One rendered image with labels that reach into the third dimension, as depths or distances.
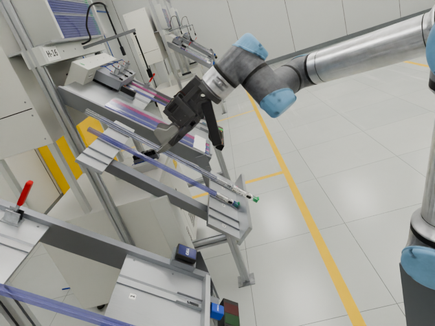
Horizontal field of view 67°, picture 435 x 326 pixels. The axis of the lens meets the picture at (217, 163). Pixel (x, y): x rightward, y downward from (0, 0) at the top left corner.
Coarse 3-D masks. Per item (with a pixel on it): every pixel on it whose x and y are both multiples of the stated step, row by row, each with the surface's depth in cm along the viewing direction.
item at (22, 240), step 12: (0, 216) 70; (0, 228) 67; (12, 228) 68; (24, 228) 70; (36, 228) 71; (48, 228) 73; (0, 240) 65; (12, 240) 66; (24, 240) 67; (36, 240) 68; (0, 252) 62; (12, 252) 63; (24, 252) 65; (0, 264) 60; (12, 264) 61; (0, 276) 58
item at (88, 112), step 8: (88, 112) 82; (104, 120) 82; (120, 128) 83; (136, 136) 84; (144, 144) 85; (152, 144) 85; (168, 152) 86; (176, 160) 86; (184, 160) 87; (192, 168) 87; (200, 168) 88; (208, 176) 88; (216, 176) 90; (224, 184) 89; (232, 184) 91; (256, 200) 91
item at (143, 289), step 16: (128, 256) 76; (128, 272) 72; (144, 272) 74; (160, 272) 76; (176, 272) 78; (128, 288) 68; (144, 288) 70; (160, 288) 71; (176, 288) 74; (192, 288) 76; (112, 304) 63; (128, 304) 65; (144, 304) 66; (160, 304) 68; (176, 304) 70; (192, 304) 72; (128, 320) 62; (144, 320) 63; (160, 320) 65; (176, 320) 66; (192, 320) 68
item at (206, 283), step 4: (208, 276) 78; (204, 280) 78; (208, 280) 77; (204, 284) 77; (208, 284) 76; (204, 288) 76; (208, 288) 75; (204, 292) 74; (208, 292) 74; (204, 296) 73; (208, 296) 73; (204, 300) 72; (208, 300) 72; (204, 304) 71; (208, 304) 71; (204, 308) 70; (208, 308) 70; (204, 312) 69; (208, 312) 69; (204, 316) 68; (208, 316) 68; (204, 320) 67; (208, 320) 67; (200, 324) 68; (204, 324) 66; (208, 324) 66
